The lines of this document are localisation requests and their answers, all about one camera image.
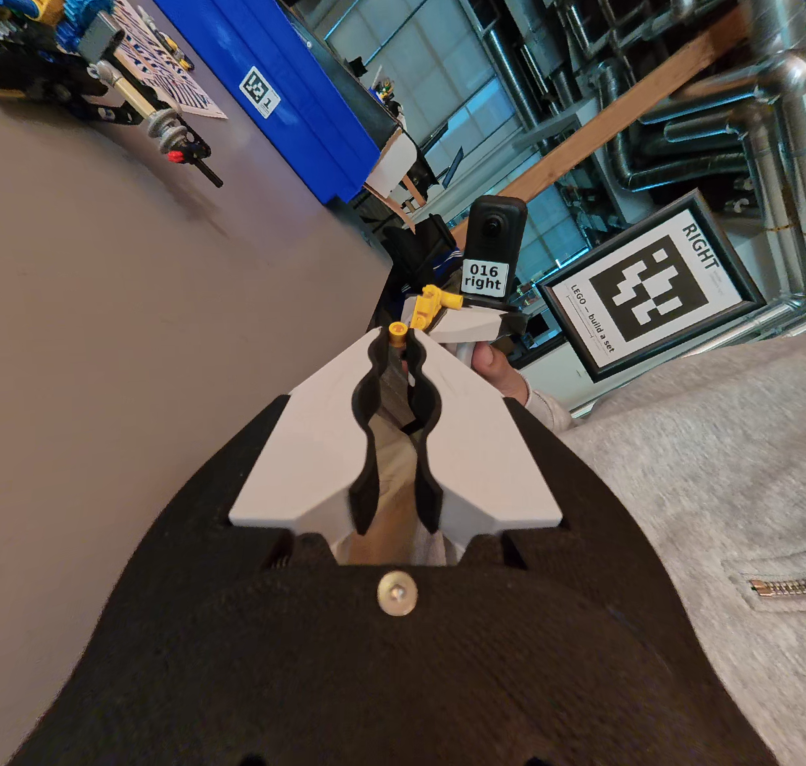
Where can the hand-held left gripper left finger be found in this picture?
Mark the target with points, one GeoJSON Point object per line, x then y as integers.
{"type": "Point", "coordinates": [296, 464]}

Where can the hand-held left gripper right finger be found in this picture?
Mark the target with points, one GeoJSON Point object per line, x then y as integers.
{"type": "Point", "coordinates": [485, 464]}

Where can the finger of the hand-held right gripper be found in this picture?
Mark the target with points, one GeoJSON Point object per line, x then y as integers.
{"type": "Point", "coordinates": [412, 309]}
{"type": "Point", "coordinates": [475, 325]}

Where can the yellow lego connector piece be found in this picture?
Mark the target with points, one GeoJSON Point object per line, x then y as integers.
{"type": "Point", "coordinates": [431, 303]}

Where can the dark grey lego piece yellow pin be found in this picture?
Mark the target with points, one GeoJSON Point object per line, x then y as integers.
{"type": "Point", "coordinates": [396, 388]}

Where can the person's right forearm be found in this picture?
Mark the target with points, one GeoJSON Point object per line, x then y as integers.
{"type": "Point", "coordinates": [548, 408]}

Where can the small lego figure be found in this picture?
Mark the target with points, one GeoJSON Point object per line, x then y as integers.
{"type": "Point", "coordinates": [385, 93]}

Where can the small yellow black lego piece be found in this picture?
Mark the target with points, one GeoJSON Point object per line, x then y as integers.
{"type": "Point", "coordinates": [171, 45]}

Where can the multicoloured lego vehicle model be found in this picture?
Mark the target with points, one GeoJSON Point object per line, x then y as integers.
{"type": "Point", "coordinates": [56, 35]}

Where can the person's right hand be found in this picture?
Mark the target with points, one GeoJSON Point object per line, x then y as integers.
{"type": "Point", "coordinates": [500, 372]}

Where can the dark bag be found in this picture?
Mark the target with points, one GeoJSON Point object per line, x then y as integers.
{"type": "Point", "coordinates": [419, 250]}

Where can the black framed marker sign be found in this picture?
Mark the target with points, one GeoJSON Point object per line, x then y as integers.
{"type": "Point", "coordinates": [648, 287]}

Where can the wooden ceiling beam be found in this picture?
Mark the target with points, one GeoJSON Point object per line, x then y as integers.
{"type": "Point", "coordinates": [629, 111]}

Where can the person's grey zip hoodie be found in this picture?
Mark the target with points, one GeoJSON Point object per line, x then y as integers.
{"type": "Point", "coordinates": [692, 476]}

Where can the metal ventilation pipes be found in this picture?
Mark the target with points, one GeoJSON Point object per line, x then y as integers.
{"type": "Point", "coordinates": [724, 136]}

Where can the blue plastic bin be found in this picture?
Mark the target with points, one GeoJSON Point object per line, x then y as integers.
{"type": "Point", "coordinates": [252, 35]}

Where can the zebra striped paper sheet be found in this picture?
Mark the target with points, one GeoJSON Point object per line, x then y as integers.
{"type": "Point", "coordinates": [189, 89]}

